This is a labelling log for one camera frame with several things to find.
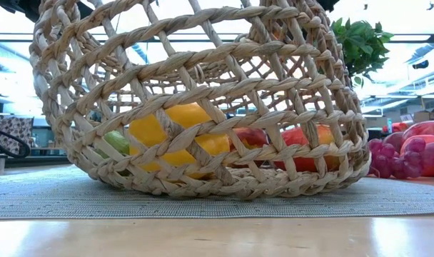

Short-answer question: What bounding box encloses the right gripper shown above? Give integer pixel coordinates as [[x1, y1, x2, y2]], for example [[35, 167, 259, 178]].
[[316, 0, 341, 12]]

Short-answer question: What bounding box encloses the woven wicker basket with handles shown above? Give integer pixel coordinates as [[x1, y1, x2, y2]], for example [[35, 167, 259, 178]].
[[29, 0, 371, 200]]

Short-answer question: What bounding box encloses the red and yellow apple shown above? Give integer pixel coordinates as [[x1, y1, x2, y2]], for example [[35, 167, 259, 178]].
[[229, 127, 270, 168]]

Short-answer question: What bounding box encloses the green cucumber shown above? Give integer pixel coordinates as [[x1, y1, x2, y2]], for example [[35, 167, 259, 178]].
[[94, 130, 131, 161]]

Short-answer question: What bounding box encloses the purple grape bunch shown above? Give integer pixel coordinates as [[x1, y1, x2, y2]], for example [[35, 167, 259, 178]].
[[367, 137, 425, 180]]

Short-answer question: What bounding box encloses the yellow bell pepper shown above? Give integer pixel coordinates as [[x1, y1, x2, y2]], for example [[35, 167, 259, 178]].
[[128, 102, 231, 180]]

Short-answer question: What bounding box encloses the green plant in black pot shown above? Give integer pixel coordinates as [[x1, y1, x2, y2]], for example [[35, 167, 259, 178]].
[[330, 17, 395, 89]]

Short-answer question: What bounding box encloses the patterned fabric bag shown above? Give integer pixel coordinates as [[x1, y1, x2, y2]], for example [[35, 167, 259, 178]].
[[0, 116, 34, 157]]

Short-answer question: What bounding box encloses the red plastic container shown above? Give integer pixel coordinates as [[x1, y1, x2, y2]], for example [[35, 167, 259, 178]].
[[382, 122, 410, 134]]

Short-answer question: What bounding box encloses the cardboard box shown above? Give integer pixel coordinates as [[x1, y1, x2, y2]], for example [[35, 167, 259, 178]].
[[413, 108, 434, 124]]

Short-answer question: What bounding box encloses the grey woven placemat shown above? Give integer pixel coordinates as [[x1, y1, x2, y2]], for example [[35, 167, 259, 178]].
[[0, 164, 434, 219]]

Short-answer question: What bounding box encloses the black looped cable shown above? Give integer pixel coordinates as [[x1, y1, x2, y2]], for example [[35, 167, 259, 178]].
[[0, 113, 31, 160]]

